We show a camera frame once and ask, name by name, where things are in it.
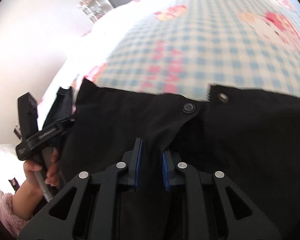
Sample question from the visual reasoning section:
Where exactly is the black zip jacket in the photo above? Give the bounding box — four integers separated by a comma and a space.
59, 80, 300, 239

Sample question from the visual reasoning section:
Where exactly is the person's left hand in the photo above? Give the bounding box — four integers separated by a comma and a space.
13, 147, 61, 221

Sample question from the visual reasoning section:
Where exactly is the checkered cartoon bed quilt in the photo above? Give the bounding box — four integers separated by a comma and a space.
38, 0, 300, 122

